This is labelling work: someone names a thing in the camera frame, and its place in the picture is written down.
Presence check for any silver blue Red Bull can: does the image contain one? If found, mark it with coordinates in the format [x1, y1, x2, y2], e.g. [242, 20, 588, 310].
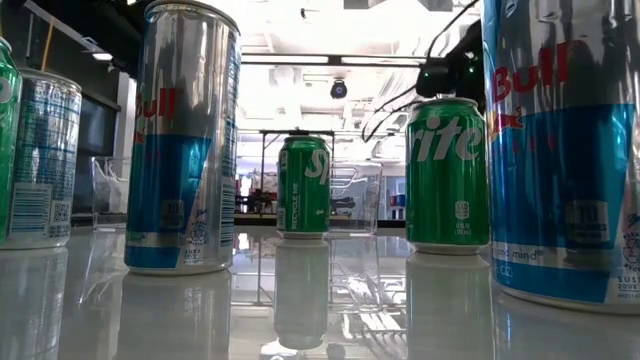
[0, 67, 84, 251]
[481, 0, 640, 316]
[123, 0, 242, 276]

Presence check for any clear plastic bin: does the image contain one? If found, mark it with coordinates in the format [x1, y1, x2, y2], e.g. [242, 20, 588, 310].
[276, 158, 385, 237]
[91, 156, 132, 231]

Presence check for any blue storage box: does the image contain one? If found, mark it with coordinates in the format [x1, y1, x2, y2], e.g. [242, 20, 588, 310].
[389, 193, 407, 221]

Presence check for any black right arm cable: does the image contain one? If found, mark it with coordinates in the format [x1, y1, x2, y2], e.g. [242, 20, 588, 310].
[362, 0, 482, 145]

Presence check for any black overhead frame bar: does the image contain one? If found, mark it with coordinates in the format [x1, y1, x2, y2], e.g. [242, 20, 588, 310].
[239, 52, 431, 68]

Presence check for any yellow extension cable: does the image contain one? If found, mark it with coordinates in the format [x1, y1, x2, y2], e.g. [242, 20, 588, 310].
[41, 17, 55, 72]

